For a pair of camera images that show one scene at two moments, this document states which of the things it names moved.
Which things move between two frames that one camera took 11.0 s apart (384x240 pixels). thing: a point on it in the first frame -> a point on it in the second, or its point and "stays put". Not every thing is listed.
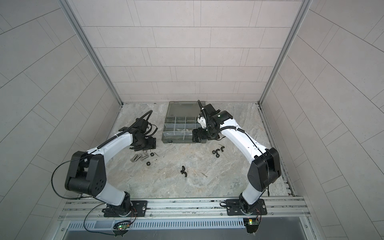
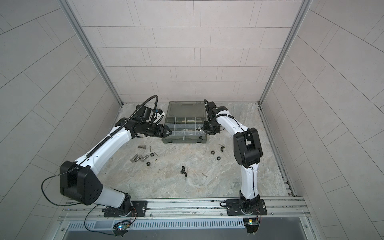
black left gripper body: x=146 y=143 -> x=152 y=130
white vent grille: x=111 y=225 stays put
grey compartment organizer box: x=181 y=120 stays put
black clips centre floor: x=183 y=171 stays put
